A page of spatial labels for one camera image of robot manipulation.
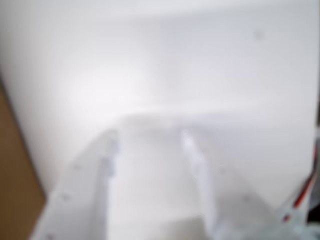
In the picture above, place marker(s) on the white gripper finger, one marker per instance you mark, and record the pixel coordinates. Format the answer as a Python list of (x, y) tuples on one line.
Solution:
[(82, 200), (225, 210)]

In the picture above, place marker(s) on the brown cardboard box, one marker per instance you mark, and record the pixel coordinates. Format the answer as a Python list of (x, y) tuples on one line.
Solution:
[(17, 175)]

